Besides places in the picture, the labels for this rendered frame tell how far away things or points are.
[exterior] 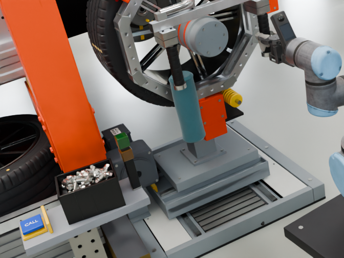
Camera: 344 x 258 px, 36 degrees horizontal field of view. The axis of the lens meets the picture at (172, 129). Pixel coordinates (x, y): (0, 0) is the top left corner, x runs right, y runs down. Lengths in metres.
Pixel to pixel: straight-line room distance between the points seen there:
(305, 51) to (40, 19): 0.81
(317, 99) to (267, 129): 1.32
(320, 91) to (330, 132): 1.23
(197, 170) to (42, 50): 0.89
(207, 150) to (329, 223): 0.76
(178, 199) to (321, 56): 0.96
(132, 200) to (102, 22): 0.64
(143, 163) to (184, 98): 0.41
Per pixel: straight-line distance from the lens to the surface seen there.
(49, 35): 1.72
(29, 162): 2.13
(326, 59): 1.56
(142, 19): 2.42
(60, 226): 1.79
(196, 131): 1.92
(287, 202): 2.25
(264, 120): 3.02
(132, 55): 1.88
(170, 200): 2.25
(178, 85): 1.72
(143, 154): 2.14
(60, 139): 1.84
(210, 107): 2.05
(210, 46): 1.82
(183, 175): 2.24
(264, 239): 2.19
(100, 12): 1.92
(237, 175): 2.29
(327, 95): 1.62
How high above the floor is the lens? 1.44
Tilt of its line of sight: 27 degrees down
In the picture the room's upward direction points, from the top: 14 degrees counter-clockwise
